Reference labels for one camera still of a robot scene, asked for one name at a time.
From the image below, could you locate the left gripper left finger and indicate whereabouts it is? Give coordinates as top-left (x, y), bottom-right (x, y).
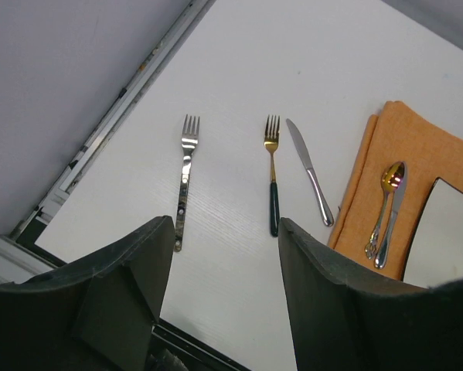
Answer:
top-left (0, 216), bottom-right (175, 370)

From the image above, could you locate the silver knife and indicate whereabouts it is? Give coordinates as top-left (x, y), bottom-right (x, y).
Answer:
top-left (286, 118), bottom-right (335, 227)

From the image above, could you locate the green handled utensil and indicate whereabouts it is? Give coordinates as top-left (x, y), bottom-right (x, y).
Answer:
top-left (264, 114), bottom-right (280, 237)

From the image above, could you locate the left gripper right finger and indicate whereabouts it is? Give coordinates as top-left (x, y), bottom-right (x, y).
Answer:
top-left (278, 218), bottom-right (463, 370)

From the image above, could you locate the orange cloth placemat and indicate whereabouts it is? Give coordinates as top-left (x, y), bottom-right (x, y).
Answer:
top-left (328, 101), bottom-right (463, 280)

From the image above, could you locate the silver spoon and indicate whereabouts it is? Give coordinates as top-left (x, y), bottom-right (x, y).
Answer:
top-left (374, 162), bottom-right (408, 269)

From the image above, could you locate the white square plate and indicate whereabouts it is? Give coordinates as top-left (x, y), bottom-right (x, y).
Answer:
top-left (403, 179), bottom-right (463, 288)

